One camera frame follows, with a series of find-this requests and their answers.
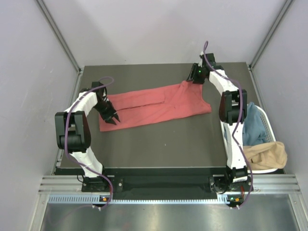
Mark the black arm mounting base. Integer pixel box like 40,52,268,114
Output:
81,167,253,193

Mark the red t shirt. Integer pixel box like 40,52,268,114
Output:
99,80,212,132

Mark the left aluminium frame post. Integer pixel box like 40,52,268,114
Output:
34,0,82,73

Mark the aluminium frame post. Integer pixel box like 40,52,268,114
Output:
248,0,294,71
34,0,82,73

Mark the right aluminium frame post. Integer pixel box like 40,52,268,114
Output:
248,0,294,71

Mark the aluminium front rail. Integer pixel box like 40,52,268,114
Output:
39,174,301,194

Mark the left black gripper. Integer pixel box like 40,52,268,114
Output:
94,100,120,125

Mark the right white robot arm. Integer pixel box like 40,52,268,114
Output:
187,52,248,191

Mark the tan t shirt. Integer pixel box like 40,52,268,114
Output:
244,141,287,171

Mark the grey slotted cable duct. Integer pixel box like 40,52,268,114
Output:
48,194,240,205

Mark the blue t shirt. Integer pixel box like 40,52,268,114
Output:
222,102,268,146

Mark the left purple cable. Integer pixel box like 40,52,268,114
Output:
47,76,115,226

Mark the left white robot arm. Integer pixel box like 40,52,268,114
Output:
55,81,120,191

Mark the white plastic laundry basket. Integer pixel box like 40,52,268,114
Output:
220,104,279,174

